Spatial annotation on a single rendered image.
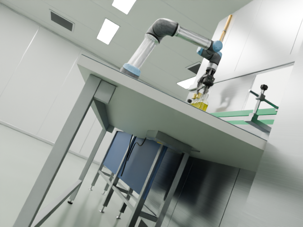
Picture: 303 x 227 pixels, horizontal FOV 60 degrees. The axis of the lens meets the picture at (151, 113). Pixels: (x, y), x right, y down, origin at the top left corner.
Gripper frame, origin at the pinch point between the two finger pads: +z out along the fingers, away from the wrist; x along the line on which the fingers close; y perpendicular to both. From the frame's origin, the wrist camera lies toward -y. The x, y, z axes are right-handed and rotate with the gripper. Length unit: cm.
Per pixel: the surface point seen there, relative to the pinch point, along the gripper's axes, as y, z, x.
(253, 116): 88, 29, -16
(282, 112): 109, 31, -22
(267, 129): 89, 31, -8
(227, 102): 21.0, 3.0, 11.9
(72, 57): -573, -118, -127
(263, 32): 26, -53, 15
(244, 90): 34.0, -4.9, 12.0
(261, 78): 45.2, -11.7, 12.4
